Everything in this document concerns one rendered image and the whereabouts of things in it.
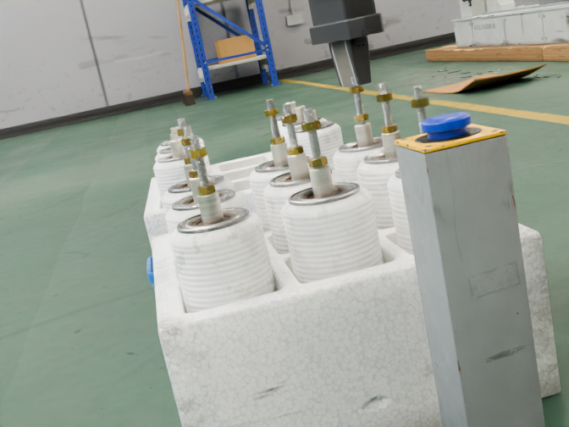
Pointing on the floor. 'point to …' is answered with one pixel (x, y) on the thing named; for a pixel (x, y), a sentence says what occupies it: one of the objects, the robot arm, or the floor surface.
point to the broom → (185, 64)
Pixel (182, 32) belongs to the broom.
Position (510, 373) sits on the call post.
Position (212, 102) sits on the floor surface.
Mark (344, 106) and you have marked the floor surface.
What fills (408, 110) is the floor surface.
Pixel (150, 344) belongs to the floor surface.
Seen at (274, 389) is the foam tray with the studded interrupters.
